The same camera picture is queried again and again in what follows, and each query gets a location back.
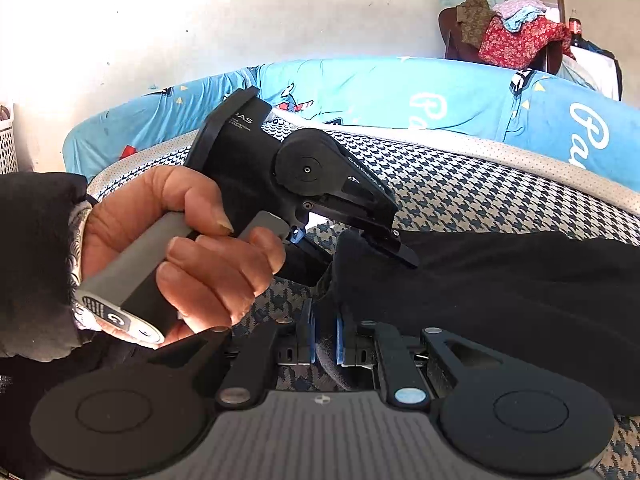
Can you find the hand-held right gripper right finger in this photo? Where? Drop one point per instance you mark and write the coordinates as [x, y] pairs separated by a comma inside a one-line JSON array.
[[341, 335]]

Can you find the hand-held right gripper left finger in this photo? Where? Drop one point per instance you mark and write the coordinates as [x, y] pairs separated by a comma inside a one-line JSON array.
[[306, 332]]

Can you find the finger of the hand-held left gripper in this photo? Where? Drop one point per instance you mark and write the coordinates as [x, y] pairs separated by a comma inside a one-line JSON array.
[[395, 247]]

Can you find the black t-shirt with red print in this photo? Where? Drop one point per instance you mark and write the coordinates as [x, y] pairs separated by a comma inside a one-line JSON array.
[[500, 285]]

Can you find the pile of clothes on chair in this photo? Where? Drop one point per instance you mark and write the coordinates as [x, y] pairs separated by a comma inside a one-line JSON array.
[[455, 45]]

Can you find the person's left hand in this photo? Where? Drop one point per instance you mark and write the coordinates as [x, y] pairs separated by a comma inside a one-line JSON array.
[[130, 200]]

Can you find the blue printed cushion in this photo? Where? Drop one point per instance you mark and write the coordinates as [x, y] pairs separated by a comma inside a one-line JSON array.
[[375, 90]]

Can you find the beige dotted sheet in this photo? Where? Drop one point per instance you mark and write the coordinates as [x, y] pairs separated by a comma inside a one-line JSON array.
[[525, 155]]

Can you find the red floral cloth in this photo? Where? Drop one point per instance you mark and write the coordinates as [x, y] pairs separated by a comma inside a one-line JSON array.
[[520, 40]]

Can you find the white plastic basket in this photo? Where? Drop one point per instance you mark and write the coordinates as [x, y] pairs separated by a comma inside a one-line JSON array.
[[7, 145]]

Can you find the olive floral cloth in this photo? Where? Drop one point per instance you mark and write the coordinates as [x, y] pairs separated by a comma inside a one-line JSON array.
[[472, 15]]

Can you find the white cloth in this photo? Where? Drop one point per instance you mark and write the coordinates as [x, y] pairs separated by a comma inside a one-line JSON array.
[[595, 70]]

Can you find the pink and blue cloth pile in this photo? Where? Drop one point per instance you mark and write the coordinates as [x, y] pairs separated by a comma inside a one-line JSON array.
[[520, 10]]

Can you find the cola bottle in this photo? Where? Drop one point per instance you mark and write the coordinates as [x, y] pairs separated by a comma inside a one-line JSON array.
[[575, 30]]

